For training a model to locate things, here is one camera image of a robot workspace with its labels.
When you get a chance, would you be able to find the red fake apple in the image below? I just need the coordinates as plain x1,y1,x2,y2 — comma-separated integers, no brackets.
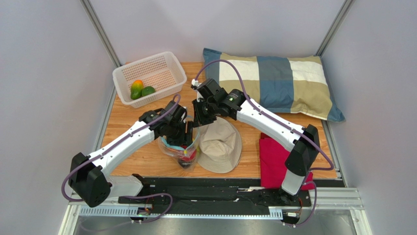
179,152,196,163

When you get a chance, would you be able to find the clear zip top bag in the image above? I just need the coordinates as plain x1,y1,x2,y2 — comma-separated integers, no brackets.
157,115,201,171

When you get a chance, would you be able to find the green fake avocado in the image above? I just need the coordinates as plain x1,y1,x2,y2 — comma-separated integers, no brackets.
141,86,156,97

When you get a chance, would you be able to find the beige bucket hat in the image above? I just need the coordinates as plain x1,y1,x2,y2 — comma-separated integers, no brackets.
198,117,242,174

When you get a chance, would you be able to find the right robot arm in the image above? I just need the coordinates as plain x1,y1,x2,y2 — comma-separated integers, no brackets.
191,79,320,196

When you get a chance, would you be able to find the red folded cloth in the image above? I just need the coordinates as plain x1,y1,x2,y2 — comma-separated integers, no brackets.
259,133,315,193

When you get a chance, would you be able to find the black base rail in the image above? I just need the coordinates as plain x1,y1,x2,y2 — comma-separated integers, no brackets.
118,177,312,216

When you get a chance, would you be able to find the white plastic basket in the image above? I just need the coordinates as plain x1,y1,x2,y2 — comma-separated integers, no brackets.
113,51,187,108

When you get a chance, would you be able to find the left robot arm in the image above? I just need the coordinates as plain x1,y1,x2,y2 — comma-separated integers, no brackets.
63,101,187,208

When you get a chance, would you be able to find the green orange fake mango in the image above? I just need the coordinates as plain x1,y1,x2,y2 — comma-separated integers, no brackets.
130,80,144,100

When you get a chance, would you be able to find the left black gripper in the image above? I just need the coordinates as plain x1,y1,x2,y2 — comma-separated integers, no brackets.
166,120,194,149

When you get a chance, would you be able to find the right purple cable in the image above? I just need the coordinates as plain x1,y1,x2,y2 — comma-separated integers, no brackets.
192,59,335,227

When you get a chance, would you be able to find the plaid pillow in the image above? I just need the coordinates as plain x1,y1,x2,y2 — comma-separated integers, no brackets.
203,48,346,122

